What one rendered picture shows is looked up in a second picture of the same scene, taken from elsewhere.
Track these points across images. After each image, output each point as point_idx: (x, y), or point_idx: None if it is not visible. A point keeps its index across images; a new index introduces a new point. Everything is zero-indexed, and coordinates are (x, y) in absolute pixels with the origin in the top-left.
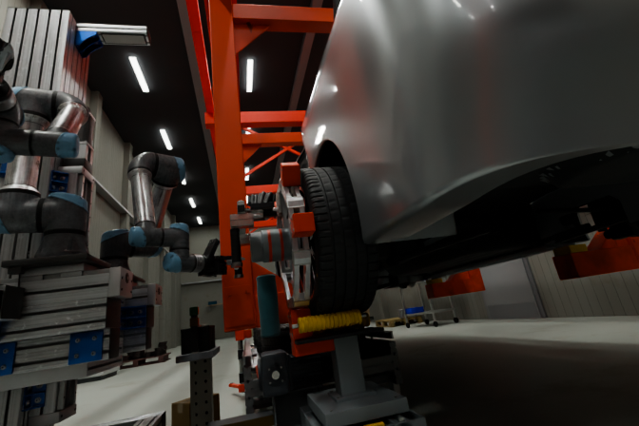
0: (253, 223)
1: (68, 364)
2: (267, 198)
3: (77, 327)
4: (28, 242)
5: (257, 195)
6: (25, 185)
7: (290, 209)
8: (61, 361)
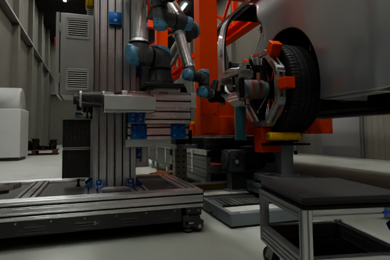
0: (253, 76)
1: (171, 138)
2: (262, 62)
3: (178, 121)
4: (129, 69)
5: (254, 59)
6: (145, 39)
7: (277, 72)
8: (167, 136)
